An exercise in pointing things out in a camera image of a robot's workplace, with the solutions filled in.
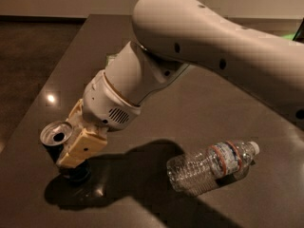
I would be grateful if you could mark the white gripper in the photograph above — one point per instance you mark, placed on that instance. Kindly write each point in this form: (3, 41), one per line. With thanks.
(105, 104)

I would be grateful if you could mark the red bull can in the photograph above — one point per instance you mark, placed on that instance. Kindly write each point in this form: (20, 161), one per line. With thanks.
(53, 137)

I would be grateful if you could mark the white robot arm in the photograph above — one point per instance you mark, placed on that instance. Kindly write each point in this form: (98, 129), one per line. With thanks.
(169, 36)

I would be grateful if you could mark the clear plastic water bottle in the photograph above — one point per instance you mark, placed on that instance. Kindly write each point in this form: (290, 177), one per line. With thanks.
(211, 167)

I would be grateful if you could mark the green chip bag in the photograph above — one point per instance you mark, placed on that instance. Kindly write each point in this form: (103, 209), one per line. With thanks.
(109, 58)

